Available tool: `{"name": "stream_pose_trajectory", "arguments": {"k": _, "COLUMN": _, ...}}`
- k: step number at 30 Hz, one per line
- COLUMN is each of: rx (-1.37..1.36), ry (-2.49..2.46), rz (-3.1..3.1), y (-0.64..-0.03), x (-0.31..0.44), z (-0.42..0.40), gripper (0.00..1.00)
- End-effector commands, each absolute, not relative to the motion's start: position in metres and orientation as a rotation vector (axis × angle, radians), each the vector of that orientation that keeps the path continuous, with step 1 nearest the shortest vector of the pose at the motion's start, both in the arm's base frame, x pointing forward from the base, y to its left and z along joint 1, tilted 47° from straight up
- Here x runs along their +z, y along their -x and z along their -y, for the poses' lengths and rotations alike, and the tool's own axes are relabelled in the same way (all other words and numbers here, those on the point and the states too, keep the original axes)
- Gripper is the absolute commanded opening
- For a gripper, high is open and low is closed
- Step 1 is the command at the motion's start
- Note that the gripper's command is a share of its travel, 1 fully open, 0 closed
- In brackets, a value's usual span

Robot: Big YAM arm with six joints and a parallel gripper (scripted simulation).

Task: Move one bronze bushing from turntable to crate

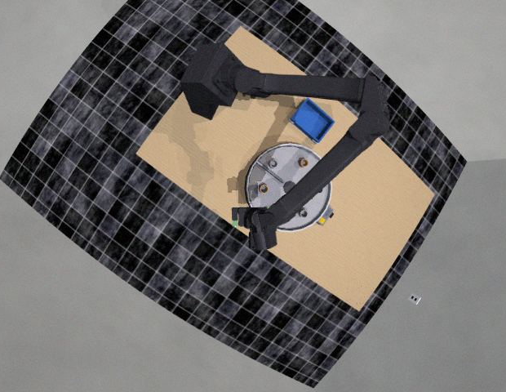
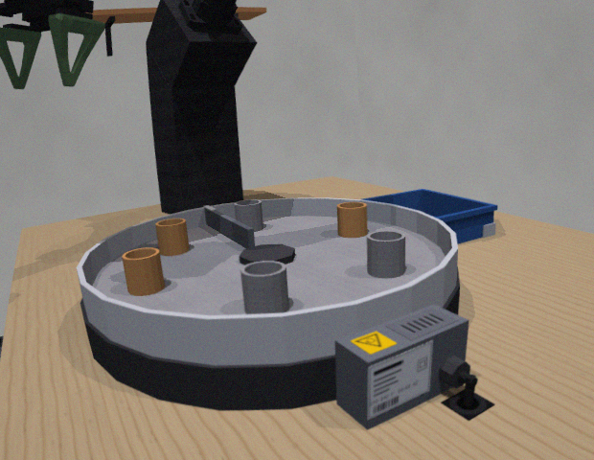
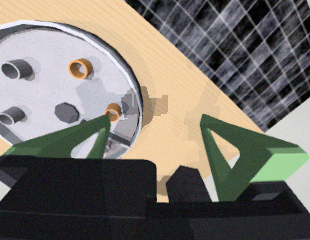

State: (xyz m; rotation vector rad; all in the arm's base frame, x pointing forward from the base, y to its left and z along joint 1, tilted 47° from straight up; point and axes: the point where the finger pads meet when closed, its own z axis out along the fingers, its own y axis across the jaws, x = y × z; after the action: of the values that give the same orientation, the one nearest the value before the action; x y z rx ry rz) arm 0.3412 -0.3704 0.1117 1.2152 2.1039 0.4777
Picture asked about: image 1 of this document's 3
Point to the blue crate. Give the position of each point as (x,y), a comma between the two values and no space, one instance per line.
(313,120)

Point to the grey round turntable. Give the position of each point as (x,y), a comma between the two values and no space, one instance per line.
(290,172)

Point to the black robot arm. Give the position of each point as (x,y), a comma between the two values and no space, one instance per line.
(368,92)

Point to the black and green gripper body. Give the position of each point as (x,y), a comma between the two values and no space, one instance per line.
(238,213)

